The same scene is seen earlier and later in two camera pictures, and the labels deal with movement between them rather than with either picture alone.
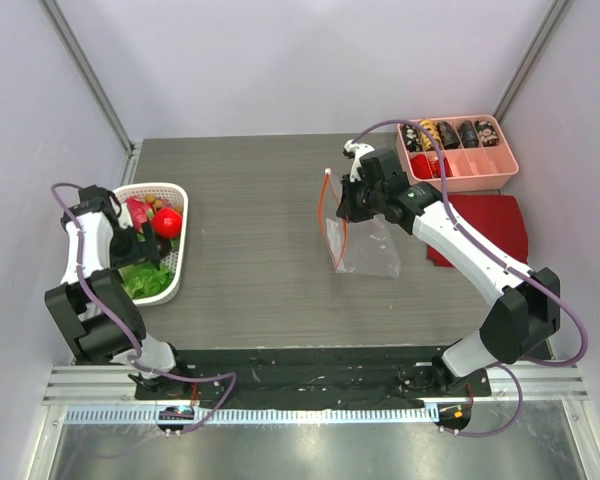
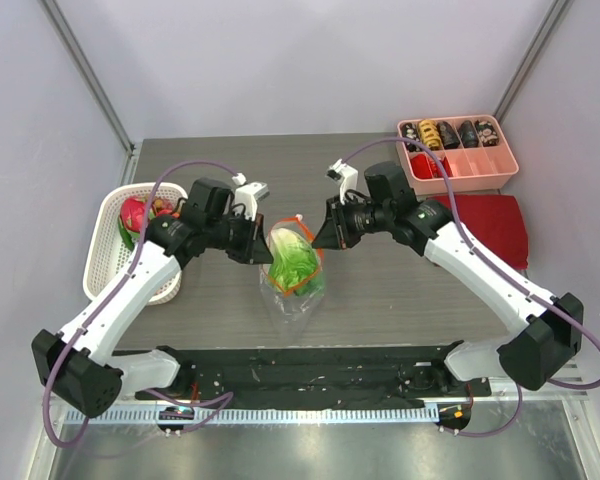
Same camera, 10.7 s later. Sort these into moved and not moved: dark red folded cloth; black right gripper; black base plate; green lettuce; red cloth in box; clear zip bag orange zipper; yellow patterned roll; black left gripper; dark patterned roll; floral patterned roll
Moved: green lettuce; black left gripper; clear zip bag orange zipper; black right gripper
Not moved: floral patterned roll; yellow patterned roll; dark red folded cloth; black base plate; red cloth in box; dark patterned roll
